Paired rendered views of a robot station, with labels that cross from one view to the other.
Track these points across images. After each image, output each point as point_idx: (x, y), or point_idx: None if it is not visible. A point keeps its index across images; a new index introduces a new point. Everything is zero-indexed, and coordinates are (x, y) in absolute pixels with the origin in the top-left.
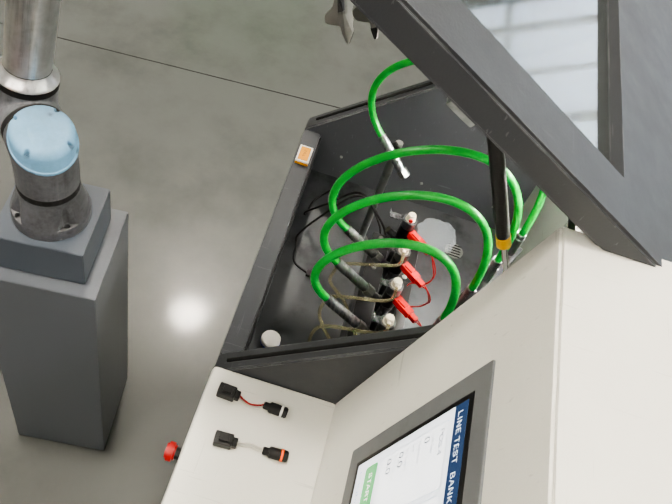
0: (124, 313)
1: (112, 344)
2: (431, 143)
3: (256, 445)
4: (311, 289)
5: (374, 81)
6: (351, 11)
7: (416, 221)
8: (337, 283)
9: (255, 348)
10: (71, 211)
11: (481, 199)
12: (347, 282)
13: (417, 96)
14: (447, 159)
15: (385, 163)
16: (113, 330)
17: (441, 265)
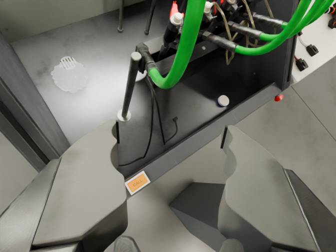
0: (195, 211)
1: (210, 197)
2: (26, 90)
3: (300, 39)
4: (181, 109)
5: (187, 65)
6: (241, 162)
7: (174, 14)
8: (163, 102)
9: (230, 104)
10: None
11: (12, 53)
12: (157, 98)
13: (19, 99)
14: (20, 76)
15: (60, 136)
16: (214, 199)
17: (89, 62)
